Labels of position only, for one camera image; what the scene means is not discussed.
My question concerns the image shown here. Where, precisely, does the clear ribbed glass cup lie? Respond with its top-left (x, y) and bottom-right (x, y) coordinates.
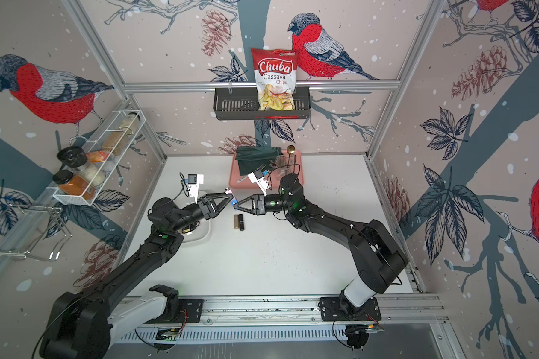
top-left (273, 154), bottom-right (288, 177)

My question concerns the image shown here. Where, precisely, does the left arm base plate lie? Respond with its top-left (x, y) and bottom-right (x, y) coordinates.
top-left (162, 299), bottom-right (205, 324)

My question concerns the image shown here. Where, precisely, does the black wall basket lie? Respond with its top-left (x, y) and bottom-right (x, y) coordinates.
top-left (214, 87), bottom-right (311, 121)

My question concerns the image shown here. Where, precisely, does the pink blue lipstick tube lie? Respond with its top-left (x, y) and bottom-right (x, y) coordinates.
top-left (226, 189), bottom-right (237, 206)

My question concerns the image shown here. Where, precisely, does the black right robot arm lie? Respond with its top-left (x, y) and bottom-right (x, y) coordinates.
top-left (234, 174), bottom-right (409, 314)

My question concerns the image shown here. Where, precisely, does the pink silicone mat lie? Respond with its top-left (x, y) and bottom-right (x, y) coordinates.
top-left (228, 150), bottom-right (304, 190)

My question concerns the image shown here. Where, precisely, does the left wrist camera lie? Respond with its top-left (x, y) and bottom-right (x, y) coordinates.
top-left (185, 174), bottom-right (205, 200)

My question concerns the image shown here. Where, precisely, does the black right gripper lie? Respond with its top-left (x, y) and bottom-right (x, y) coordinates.
top-left (234, 195), bottom-right (293, 220)

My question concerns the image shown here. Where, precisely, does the Chuba cassava chips bag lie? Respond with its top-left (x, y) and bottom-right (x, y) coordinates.
top-left (252, 49), bottom-right (298, 111)

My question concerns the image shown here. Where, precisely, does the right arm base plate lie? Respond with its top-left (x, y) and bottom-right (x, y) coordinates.
top-left (317, 296), bottom-right (382, 323)

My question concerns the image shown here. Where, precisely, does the black lid spice jar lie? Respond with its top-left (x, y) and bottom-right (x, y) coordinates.
top-left (57, 146), bottom-right (106, 187)

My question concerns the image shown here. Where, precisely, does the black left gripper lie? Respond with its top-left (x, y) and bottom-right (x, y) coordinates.
top-left (171, 192), bottom-right (232, 234)

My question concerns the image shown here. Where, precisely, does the metal wire hook rack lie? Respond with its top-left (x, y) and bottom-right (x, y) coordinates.
top-left (0, 204), bottom-right (73, 262)

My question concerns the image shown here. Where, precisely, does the gold long spoon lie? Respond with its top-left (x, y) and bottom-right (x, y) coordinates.
top-left (285, 145), bottom-right (297, 173)

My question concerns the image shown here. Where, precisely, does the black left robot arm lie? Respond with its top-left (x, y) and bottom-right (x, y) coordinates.
top-left (34, 193), bottom-right (233, 358)

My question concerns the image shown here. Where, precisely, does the aluminium front rail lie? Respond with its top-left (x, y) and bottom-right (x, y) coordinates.
top-left (71, 293), bottom-right (450, 328)

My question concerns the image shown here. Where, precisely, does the orange spice jar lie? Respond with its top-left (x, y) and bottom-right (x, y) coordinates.
top-left (52, 170), bottom-right (96, 200)

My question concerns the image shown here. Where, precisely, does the dark green cloth napkin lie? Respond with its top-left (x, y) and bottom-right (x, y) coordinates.
top-left (235, 146), bottom-right (282, 176)

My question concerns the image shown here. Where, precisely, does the white wire spice rack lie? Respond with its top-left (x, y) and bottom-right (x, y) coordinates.
top-left (53, 109), bottom-right (146, 206)

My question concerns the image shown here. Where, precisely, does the white storage box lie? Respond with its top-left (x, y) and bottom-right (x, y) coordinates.
top-left (181, 219), bottom-right (212, 247)

